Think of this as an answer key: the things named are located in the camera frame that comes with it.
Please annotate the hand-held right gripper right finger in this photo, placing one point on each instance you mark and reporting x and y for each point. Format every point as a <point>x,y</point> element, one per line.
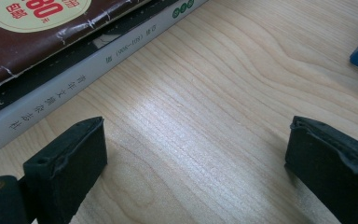
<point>332,174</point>

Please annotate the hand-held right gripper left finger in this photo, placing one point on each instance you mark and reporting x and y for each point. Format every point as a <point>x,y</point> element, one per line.
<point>65,174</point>

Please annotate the thick white book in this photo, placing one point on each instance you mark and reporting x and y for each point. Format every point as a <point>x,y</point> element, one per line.
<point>59,93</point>

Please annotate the purple magazine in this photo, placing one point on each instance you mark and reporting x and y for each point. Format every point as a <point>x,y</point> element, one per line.
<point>74,54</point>

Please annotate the brown cover magazine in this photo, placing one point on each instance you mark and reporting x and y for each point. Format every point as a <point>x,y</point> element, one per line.
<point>28,46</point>

